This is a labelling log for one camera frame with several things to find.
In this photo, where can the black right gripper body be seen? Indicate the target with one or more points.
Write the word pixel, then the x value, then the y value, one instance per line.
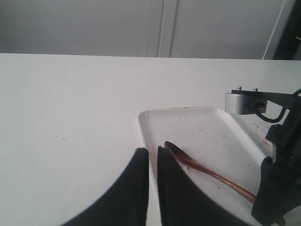
pixel 286 138

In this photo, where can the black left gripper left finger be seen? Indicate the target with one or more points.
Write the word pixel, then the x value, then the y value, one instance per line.
pixel 125 203

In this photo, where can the brown wooden spoon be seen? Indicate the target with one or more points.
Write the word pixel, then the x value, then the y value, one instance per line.
pixel 188 162

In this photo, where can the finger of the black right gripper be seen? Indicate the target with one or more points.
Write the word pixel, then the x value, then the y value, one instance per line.
pixel 279 191

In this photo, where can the white rectangular plastic tray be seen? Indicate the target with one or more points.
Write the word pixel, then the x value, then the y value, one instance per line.
pixel 230 145

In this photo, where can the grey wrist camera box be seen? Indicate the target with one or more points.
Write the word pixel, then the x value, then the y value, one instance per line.
pixel 243 102

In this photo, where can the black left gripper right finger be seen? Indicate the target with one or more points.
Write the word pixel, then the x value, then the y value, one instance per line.
pixel 221 194

